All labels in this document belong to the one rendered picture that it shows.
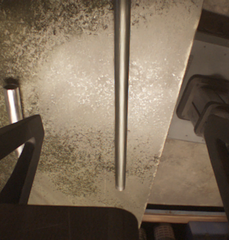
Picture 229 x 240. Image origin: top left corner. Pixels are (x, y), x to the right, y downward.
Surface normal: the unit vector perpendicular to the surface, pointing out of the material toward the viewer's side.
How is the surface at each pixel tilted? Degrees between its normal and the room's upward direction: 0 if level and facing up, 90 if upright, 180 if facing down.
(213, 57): 0
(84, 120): 0
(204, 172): 0
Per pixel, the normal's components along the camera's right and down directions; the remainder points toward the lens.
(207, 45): -0.01, 0.57
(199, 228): 0.08, -0.82
